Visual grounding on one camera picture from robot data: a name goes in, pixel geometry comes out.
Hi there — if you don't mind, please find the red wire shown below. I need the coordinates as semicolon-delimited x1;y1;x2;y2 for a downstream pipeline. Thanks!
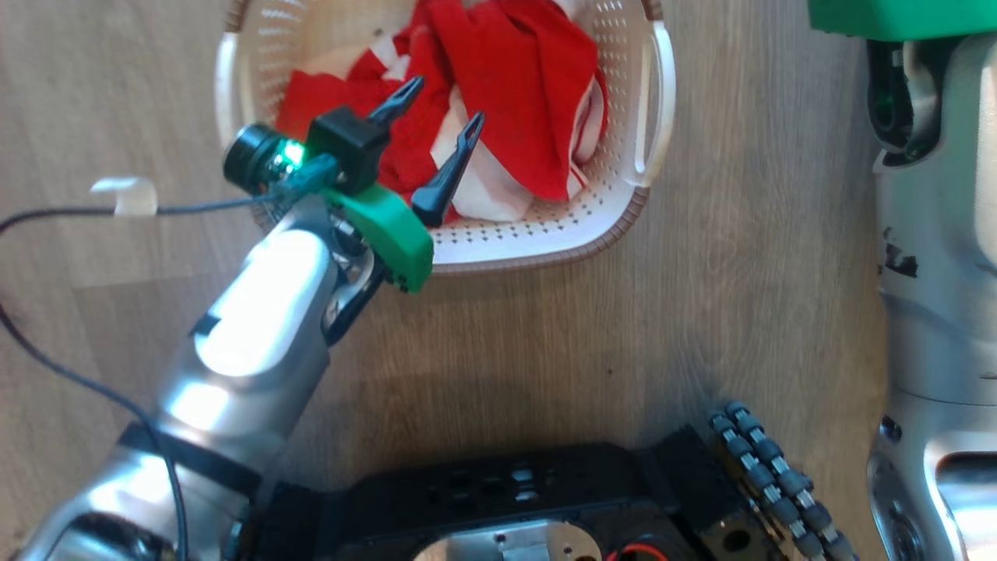
608;543;671;561

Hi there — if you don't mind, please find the white cable clip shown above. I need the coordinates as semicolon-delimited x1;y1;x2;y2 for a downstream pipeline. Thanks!
90;177;159;217

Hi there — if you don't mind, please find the red and white clothing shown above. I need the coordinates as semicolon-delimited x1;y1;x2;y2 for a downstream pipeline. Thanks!
274;0;610;223

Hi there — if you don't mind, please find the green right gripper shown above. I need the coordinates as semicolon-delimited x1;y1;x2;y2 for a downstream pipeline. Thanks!
807;0;997;41

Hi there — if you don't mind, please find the cream perforated laundry basket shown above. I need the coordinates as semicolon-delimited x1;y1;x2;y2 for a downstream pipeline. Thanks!
214;0;677;275

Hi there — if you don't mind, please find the thin black cable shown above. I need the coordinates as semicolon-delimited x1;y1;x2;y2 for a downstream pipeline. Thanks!
0;193;285;561

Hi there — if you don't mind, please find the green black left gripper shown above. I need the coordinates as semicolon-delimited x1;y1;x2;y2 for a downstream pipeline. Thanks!
305;76;486;295

